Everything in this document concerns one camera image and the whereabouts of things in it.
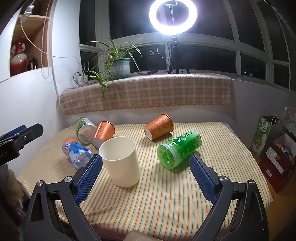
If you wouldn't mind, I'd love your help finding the white plastic cup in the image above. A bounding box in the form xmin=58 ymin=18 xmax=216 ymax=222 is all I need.
xmin=98 ymin=137 xmax=140 ymax=188

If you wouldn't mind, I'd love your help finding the left copper paper cup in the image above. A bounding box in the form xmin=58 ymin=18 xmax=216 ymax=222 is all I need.
xmin=92 ymin=120 xmax=115 ymax=149

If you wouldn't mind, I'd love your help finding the copper paper cup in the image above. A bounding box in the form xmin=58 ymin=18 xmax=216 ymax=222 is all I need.
xmin=92 ymin=120 xmax=115 ymax=149
xmin=144 ymin=113 xmax=174 ymax=141

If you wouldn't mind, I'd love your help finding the right copper paper cup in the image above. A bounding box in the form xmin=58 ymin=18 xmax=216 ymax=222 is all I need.
xmin=144 ymin=113 xmax=174 ymax=141

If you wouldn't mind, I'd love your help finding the red cardboard box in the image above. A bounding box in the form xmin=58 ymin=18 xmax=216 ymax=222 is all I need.
xmin=259 ymin=133 xmax=295 ymax=193

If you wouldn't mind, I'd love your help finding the green pink fruit can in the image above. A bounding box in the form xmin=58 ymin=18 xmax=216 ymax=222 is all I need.
xmin=75 ymin=117 xmax=96 ymax=144

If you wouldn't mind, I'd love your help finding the red white ceramic vase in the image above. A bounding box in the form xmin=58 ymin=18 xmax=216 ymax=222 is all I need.
xmin=10 ymin=36 xmax=28 ymax=76

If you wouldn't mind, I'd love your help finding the dark small bottle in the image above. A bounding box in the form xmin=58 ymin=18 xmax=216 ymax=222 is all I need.
xmin=27 ymin=57 xmax=38 ymax=71

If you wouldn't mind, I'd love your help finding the white power charger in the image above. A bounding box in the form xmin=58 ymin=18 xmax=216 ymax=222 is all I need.
xmin=76 ymin=74 xmax=89 ymax=86

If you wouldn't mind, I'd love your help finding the green white paper bag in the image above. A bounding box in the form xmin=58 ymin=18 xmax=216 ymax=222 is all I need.
xmin=250 ymin=115 xmax=284 ymax=159

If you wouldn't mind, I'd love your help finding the green plastic bottle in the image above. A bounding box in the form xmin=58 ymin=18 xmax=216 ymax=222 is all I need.
xmin=157 ymin=130 xmax=202 ymax=169

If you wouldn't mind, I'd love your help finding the striped yellow tablecloth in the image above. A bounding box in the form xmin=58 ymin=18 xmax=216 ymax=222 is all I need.
xmin=20 ymin=122 xmax=271 ymax=240

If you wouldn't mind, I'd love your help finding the potted spider plant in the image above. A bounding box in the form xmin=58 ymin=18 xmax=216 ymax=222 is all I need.
xmin=84 ymin=38 xmax=142 ymax=97

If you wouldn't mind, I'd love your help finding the plaid beige sill cloth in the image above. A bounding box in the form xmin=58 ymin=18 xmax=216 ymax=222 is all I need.
xmin=60 ymin=73 xmax=232 ymax=115

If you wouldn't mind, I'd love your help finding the white hanging cable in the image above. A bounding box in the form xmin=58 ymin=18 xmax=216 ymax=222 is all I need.
xmin=19 ymin=0 xmax=80 ymax=79

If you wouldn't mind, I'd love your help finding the ring light on tripod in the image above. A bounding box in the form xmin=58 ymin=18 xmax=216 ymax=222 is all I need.
xmin=149 ymin=1 xmax=198 ymax=74

